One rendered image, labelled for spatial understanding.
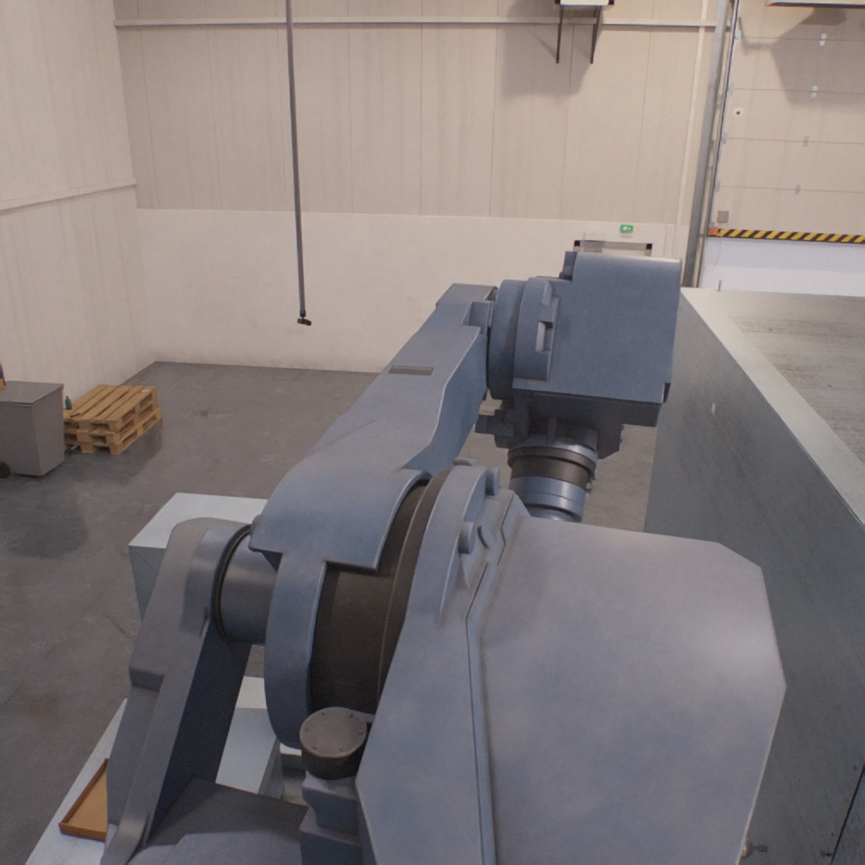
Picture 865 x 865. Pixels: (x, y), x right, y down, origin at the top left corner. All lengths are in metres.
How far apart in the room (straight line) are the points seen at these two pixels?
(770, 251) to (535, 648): 11.46
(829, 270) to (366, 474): 11.70
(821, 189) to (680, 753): 11.39
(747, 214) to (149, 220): 8.73
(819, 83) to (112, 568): 10.16
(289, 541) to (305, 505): 0.04
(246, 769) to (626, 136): 9.28
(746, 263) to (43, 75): 9.57
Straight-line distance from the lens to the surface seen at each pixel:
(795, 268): 12.18
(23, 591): 7.51
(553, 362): 1.50
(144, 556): 4.65
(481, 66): 11.30
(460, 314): 1.44
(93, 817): 4.45
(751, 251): 11.96
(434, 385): 1.18
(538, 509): 1.58
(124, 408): 10.06
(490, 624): 0.69
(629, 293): 1.54
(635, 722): 0.65
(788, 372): 2.33
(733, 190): 11.56
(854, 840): 1.59
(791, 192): 11.76
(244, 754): 4.54
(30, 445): 9.33
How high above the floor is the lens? 3.85
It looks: 23 degrees down
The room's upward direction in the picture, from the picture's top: 1 degrees clockwise
